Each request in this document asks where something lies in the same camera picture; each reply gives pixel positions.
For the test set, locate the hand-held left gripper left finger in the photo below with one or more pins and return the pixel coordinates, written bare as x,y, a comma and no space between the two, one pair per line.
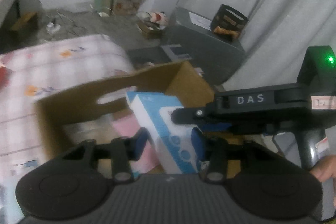
141,144

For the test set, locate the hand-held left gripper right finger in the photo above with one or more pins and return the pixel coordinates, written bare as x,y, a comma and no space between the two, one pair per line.
198,145

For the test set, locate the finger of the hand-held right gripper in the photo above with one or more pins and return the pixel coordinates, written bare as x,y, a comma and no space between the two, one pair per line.
189,115

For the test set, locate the clear pink tissue pack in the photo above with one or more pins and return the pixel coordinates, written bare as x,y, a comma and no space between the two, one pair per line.
153,158

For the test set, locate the blue white carton box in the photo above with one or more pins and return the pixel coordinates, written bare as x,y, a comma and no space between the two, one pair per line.
162,140

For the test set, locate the large brown cardboard box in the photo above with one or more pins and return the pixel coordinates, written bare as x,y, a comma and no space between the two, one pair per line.
78,92

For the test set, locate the person's right hand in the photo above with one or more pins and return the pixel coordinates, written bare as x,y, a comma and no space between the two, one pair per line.
326,169

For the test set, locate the grey metal cabinet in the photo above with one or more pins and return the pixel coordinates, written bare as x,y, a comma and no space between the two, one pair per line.
199,50

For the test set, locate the small flat cardboard box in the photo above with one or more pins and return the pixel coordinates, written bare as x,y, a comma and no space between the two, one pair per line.
149,32

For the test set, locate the white red plush toy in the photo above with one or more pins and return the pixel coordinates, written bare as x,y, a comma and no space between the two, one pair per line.
158,18

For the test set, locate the black snack bag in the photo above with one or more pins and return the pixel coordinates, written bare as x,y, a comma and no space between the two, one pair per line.
228,19

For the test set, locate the wooden board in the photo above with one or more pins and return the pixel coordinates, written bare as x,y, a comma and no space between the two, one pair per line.
23,19

